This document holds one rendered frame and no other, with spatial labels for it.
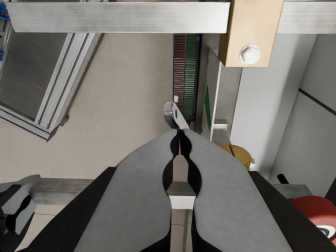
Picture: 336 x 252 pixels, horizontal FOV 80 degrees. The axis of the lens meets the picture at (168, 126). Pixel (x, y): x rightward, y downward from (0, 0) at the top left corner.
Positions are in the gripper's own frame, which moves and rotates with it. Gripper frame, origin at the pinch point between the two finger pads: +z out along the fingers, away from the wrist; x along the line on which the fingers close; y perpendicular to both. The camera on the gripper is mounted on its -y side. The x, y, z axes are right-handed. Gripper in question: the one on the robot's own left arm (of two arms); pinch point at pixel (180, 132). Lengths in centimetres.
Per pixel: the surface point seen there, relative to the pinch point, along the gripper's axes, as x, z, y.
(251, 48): 7.5, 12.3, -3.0
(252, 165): 10.5, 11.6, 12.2
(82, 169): -66, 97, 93
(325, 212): 18.7, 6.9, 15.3
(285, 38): 21.6, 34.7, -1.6
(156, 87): -11, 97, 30
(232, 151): 7.9, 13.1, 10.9
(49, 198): -19.8, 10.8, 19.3
